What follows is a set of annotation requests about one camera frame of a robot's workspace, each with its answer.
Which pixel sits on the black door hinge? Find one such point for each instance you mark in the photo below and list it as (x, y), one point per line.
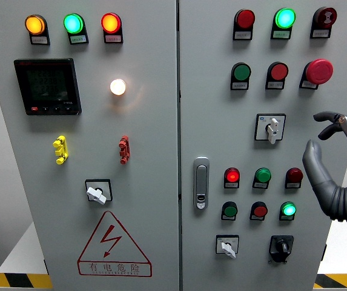
(324, 251)
(46, 266)

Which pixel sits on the small label plate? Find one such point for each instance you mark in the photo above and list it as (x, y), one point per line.
(78, 39)
(257, 218)
(292, 185)
(243, 35)
(308, 85)
(260, 185)
(228, 218)
(275, 85)
(39, 40)
(231, 185)
(239, 85)
(113, 38)
(286, 218)
(321, 33)
(281, 34)

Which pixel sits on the small green lit lamp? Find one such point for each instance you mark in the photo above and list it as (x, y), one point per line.
(288, 209)

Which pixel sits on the small dark red lamp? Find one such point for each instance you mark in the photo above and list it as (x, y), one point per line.
(294, 175)

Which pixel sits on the black yellow striped tape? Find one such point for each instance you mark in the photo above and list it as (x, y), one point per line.
(342, 281)
(18, 281)

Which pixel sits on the small red push button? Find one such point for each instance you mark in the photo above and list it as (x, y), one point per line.
(259, 209)

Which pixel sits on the small green unlit lamp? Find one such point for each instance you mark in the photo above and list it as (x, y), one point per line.
(263, 175)

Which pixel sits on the small green push button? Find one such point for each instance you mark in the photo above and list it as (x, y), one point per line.
(230, 209)

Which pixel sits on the small red lit lamp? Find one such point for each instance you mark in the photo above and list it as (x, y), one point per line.
(232, 175)

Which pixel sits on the large red stop button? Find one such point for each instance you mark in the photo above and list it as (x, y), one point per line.
(320, 71)

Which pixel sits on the silver door lock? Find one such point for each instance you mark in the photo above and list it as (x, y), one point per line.
(201, 182)

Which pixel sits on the large red push button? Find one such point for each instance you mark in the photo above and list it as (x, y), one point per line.
(278, 71)

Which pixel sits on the grey cabinet door with lock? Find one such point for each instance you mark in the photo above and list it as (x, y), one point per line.
(215, 121)

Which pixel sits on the large green push button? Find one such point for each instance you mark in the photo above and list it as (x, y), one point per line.
(241, 71)

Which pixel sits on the dark red buzzer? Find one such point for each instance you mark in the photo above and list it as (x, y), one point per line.
(326, 16)

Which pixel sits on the large green lit lamp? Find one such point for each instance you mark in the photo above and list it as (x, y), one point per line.
(73, 23)
(285, 18)

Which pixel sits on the grey cabinet door with display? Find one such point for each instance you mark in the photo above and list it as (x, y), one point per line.
(149, 136)

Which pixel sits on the large red unlit lamp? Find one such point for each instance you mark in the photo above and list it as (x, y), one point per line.
(245, 18)

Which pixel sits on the red warning triangle sticker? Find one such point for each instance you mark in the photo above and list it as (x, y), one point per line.
(109, 241)

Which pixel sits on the white round lamp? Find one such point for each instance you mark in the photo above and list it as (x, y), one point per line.
(118, 87)

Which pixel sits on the large red-orange lit lamp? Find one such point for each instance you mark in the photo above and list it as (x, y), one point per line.
(111, 23)

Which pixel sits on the black display meter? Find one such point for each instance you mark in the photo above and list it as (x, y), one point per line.
(47, 86)

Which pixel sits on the yellow round lamp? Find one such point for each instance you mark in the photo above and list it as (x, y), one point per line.
(35, 25)

